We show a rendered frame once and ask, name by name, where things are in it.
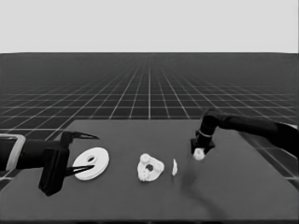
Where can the large thick white disc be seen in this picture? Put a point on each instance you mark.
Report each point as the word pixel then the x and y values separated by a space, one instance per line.
pixel 101 161

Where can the small white T-shaped piece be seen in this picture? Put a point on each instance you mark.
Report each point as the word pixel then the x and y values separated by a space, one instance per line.
pixel 175 168

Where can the white round carrier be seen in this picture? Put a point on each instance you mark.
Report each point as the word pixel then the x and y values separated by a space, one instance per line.
pixel 140 167

